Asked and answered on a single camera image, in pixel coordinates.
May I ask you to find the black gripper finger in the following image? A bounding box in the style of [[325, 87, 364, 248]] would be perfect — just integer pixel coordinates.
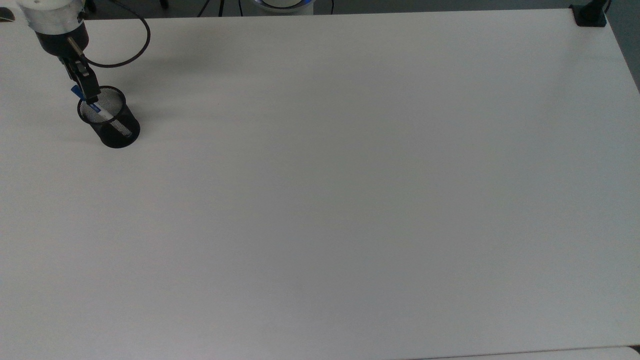
[[60, 55, 82, 86], [74, 59, 101, 105]]

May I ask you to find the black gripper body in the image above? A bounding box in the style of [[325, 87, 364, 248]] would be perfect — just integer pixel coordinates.
[[37, 29, 91, 62]]

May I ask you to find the blue capped white marker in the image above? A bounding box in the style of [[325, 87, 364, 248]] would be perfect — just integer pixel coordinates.
[[70, 84, 133, 137]]

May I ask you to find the black mesh pen cup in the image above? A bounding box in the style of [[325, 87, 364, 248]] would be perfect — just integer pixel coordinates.
[[77, 86, 141, 150]]

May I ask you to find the black table clamp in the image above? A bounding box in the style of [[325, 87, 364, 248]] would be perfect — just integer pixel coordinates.
[[570, 0, 612, 28]]

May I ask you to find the black looped gripper cable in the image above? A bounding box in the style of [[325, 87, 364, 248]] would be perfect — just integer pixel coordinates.
[[82, 0, 152, 69]]

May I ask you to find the white robot base blue ring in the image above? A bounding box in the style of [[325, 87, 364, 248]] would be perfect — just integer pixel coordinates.
[[240, 0, 316, 15]]

